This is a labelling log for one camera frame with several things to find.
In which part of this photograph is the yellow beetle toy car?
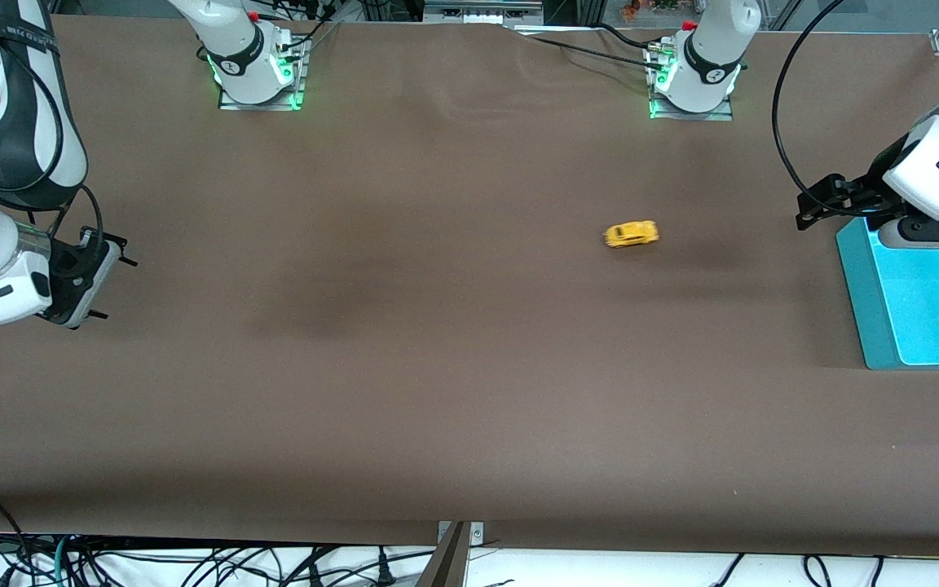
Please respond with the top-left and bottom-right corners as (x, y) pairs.
(603, 220), (660, 249)

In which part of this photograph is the teal plastic storage box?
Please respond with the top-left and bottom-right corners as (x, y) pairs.
(835, 214), (939, 371)

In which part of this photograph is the brown table cover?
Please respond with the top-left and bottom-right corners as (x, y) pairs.
(0, 16), (939, 560)

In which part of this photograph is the dark table leg beam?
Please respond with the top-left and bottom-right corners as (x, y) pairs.
(415, 522), (470, 587)

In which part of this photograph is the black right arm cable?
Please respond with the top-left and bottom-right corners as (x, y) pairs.
(0, 16), (107, 274)

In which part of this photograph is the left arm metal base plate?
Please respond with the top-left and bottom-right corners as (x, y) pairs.
(647, 41), (736, 122)

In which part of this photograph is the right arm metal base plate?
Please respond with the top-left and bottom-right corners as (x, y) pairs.
(218, 34), (309, 112)

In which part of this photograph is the short black base cable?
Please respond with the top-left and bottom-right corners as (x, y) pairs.
(596, 22), (659, 53)

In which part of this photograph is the teal floor cable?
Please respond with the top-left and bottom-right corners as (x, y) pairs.
(51, 534), (73, 587)

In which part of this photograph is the long black base cable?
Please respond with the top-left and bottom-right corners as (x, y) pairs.
(513, 31), (668, 73)

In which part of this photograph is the grey metal frame device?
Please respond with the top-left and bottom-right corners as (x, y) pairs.
(423, 0), (545, 26)

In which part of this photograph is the metal table edge bracket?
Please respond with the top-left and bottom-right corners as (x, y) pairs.
(436, 521), (486, 549)

